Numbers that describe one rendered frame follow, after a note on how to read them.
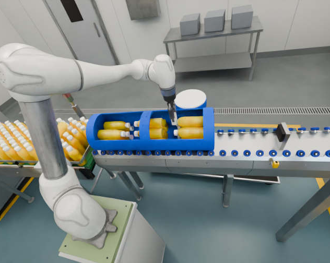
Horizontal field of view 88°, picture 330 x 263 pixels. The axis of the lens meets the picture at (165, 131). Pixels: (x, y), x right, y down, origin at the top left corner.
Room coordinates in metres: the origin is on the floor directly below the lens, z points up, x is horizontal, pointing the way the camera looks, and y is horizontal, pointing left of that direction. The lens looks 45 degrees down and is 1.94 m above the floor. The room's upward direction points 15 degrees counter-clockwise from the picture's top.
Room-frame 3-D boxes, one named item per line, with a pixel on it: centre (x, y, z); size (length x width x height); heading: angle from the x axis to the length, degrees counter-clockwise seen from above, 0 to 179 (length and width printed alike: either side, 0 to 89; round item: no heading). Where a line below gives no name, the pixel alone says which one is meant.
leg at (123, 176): (0.98, 0.51, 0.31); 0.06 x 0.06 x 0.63; 71
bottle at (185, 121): (0.82, -0.18, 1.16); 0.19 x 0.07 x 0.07; 71
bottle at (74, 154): (0.95, 0.72, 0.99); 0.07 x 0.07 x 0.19
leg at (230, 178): (0.65, -0.42, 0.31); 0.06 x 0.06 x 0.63; 71
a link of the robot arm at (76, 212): (0.38, 0.48, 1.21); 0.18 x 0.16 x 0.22; 39
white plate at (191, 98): (1.24, -0.29, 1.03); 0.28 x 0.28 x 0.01
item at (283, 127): (0.62, -0.71, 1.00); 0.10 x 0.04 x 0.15; 161
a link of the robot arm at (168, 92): (0.85, -0.08, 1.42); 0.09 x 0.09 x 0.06
